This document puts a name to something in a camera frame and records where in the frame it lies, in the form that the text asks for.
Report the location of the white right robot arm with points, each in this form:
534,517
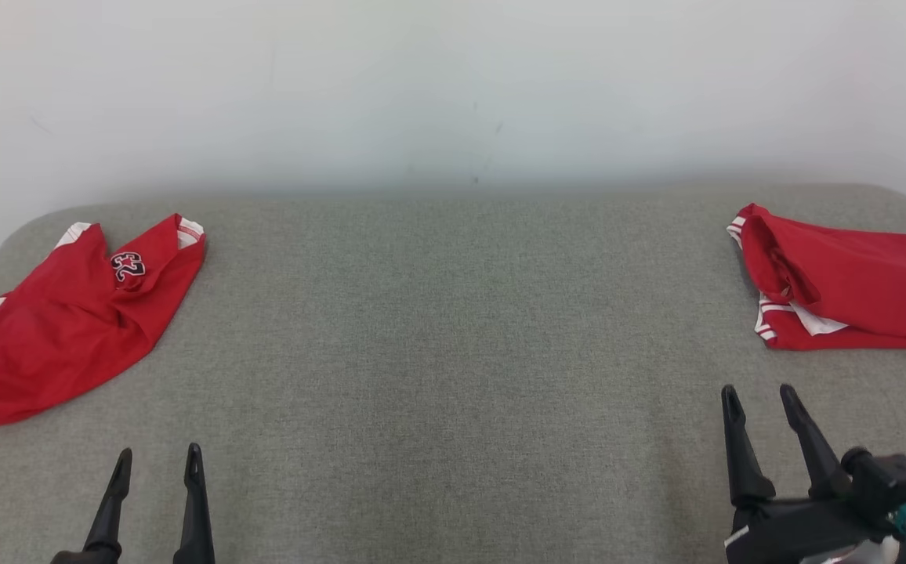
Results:
864,554

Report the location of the red jersey with number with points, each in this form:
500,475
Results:
53,337

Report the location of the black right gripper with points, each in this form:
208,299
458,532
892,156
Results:
790,533

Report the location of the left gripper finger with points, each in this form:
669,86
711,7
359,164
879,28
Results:
196,517
108,525

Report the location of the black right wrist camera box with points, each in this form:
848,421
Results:
888,478

